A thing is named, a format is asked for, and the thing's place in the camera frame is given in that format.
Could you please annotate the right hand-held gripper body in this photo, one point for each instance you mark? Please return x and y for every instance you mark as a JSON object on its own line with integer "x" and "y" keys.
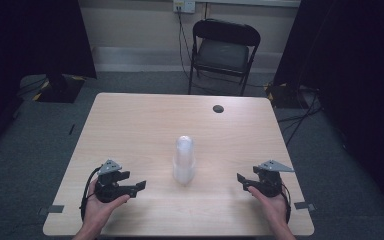
{"x": 270, "y": 182}

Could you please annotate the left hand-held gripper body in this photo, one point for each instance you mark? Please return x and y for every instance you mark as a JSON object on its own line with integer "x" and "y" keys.
{"x": 108, "y": 191}

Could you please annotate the stack of clear plastic cups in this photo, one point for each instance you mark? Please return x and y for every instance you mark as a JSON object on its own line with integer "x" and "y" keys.
{"x": 184, "y": 160}

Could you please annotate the person's left hand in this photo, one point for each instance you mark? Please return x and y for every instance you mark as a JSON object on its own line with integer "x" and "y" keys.
{"x": 96, "y": 213}

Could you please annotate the person's right hand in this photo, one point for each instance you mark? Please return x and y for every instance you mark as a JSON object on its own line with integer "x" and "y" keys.
{"x": 276, "y": 210}

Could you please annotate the grey tape piece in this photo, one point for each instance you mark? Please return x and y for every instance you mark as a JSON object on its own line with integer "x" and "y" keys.
{"x": 304, "y": 206}
{"x": 51, "y": 209}

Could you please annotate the small dark floor object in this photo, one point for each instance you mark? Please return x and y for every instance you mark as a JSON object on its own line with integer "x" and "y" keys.
{"x": 71, "y": 129}

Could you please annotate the black round table grommet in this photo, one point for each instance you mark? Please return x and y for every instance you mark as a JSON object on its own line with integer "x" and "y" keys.
{"x": 218, "y": 108}

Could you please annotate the black stand base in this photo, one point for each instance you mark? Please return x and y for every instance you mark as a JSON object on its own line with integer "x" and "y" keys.
{"x": 285, "y": 95}
{"x": 60, "y": 88}

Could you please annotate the black folding chair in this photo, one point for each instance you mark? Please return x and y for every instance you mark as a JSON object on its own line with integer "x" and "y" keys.
{"x": 221, "y": 53}

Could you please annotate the black curtain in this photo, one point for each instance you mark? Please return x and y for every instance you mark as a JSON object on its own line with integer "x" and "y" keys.
{"x": 356, "y": 83}
{"x": 30, "y": 40}

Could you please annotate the white wall outlet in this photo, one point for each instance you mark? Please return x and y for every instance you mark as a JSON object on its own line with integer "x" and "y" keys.
{"x": 184, "y": 6}

